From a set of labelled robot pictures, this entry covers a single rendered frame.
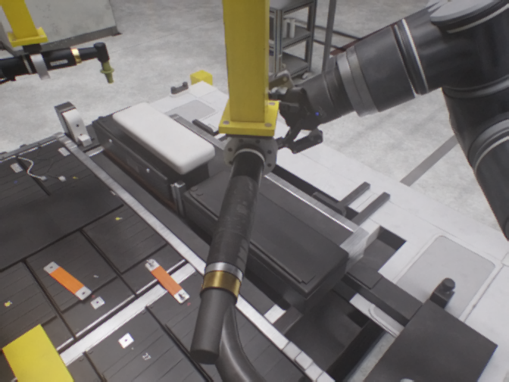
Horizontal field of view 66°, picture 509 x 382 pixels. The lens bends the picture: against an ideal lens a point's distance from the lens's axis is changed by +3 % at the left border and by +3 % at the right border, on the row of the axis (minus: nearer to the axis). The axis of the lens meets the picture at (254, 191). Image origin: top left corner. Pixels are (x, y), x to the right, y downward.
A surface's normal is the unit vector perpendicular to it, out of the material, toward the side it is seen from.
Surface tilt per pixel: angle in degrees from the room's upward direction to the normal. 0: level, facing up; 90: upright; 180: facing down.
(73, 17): 90
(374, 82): 78
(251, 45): 90
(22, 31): 90
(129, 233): 0
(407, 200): 0
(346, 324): 0
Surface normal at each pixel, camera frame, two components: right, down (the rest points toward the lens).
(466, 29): -0.36, 0.73
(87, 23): 0.70, 0.47
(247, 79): -0.12, 0.67
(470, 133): -0.97, -0.24
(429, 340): -0.02, -0.74
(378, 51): -0.48, -0.15
